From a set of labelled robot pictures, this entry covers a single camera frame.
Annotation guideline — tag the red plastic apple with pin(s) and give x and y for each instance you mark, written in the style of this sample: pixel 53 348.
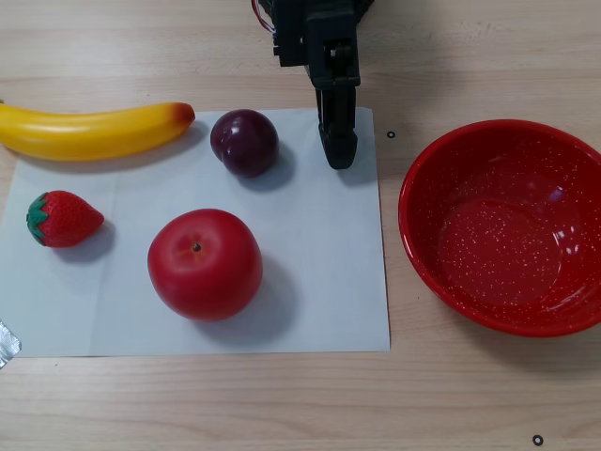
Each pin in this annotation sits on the red plastic apple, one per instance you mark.
pixel 204 265

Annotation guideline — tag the white paper sheet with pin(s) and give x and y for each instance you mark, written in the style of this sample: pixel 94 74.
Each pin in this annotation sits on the white paper sheet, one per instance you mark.
pixel 305 282

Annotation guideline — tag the red speckled enamel bowl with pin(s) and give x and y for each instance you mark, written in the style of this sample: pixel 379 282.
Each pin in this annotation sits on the red speckled enamel bowl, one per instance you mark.
pixel 497 244

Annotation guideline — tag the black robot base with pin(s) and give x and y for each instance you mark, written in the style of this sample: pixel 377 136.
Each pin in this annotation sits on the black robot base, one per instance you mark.
pixel 365 5

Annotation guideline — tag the yellow plastic banana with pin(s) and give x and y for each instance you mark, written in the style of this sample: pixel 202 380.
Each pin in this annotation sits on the yellow plastic banana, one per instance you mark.
pixel 94 134

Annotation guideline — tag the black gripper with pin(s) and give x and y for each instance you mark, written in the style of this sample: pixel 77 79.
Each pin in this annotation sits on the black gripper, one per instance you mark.
pixel 334 70

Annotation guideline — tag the red plastic strawberry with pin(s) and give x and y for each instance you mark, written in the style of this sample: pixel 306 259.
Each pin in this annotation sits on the red plastic strawberry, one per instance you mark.
pixel 66 218

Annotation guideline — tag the grey duct tape piece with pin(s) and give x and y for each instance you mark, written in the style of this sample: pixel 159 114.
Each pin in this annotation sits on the grey duct tape piece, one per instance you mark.
pixel 7 345

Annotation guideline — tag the dark purple plum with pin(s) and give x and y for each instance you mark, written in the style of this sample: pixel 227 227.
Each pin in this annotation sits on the dark purple plum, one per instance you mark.
pixel 244 143

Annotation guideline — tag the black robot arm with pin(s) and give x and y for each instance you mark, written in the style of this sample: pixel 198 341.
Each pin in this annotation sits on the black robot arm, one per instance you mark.
pixel 291 37

